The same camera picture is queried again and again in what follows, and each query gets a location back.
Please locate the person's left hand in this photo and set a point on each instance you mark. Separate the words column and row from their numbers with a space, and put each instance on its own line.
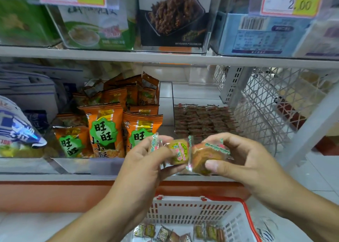
column 140, row 178

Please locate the person's right hand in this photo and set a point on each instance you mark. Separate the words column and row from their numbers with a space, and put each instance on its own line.
column 246, row 162

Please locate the bundle of snack packets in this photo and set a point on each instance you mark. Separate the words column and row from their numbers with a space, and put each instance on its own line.
column 188, row 152

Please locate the white basket with red rim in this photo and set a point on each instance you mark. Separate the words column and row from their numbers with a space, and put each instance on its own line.
column 233, row 218

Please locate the row of small snack packets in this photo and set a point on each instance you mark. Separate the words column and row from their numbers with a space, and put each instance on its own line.
column 204, row 117

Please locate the pile of small snack packets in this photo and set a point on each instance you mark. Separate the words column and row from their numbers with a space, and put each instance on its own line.
column 177, row 231

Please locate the white metal shelf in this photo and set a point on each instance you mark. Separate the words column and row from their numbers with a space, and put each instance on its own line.
column 159, row 56

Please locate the clear plastic shelf front guard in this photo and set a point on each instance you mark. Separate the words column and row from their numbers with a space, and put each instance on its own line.
column 79, row 166

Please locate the person's right shoe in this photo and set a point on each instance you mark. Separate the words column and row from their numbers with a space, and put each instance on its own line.
column 267, row 229

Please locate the orange shelf base panel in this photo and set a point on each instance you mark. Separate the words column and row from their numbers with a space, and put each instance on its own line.
column 42, row 197

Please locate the group of orange snack bags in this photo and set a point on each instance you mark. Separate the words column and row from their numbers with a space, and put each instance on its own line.
column 106, row 128

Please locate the white perforated side panel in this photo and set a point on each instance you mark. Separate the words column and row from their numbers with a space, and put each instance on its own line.
column 275, row 104

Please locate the blue product box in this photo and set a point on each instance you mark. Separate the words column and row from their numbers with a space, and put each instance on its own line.
column 265, row 35

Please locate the blue white snack bag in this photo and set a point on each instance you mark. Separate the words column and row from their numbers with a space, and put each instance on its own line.
column 21, row 128

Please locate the green white product box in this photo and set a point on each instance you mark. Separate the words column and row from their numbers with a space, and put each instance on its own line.
column 92, row 24

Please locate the black product box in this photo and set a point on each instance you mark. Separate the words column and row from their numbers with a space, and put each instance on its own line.
column 175, row 17

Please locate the dark green product bag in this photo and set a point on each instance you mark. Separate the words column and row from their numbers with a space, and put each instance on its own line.
column 24, row 22

